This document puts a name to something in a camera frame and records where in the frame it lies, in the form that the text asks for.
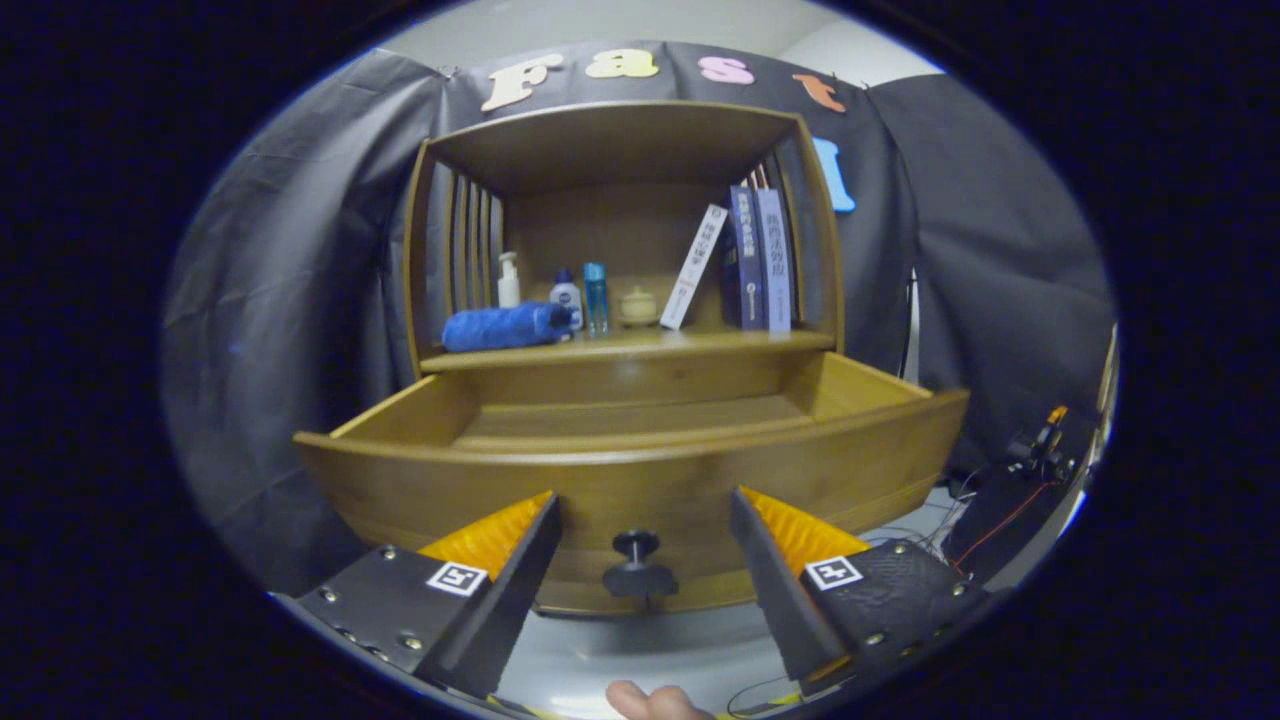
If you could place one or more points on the white pump bottle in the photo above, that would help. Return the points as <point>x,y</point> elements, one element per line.
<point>509,290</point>

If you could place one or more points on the clear blue bottle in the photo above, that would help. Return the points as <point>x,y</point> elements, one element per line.
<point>596,300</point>

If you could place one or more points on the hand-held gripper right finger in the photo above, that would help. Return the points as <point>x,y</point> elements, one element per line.
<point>780,600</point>

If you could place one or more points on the black and orange device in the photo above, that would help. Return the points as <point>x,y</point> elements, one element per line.
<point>1045,445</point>

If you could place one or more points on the dark blue book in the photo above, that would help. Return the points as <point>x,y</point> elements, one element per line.
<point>747,260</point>

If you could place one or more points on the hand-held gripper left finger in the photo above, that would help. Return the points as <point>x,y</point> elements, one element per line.
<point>505,610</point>

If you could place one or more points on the beige lidded tea cup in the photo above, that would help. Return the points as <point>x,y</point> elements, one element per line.
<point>639,308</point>

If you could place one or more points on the wooden drawer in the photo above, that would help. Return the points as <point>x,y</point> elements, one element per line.
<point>650,480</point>

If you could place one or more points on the blue folded towel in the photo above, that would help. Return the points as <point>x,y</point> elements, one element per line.
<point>500,328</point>

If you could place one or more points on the pale blue book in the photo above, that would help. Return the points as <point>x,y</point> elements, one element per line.
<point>775,260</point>

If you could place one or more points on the wooden countertop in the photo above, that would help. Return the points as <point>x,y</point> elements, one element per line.
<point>680,343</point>

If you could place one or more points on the wooden cabinet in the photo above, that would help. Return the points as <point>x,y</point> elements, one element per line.
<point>620,140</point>

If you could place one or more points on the black round drawer knob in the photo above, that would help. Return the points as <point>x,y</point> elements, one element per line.
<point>638,578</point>

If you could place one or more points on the white book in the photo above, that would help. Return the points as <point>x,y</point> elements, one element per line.
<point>695,265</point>

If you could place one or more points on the white bottle with blue cap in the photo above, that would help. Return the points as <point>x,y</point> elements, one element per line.
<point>567,300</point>

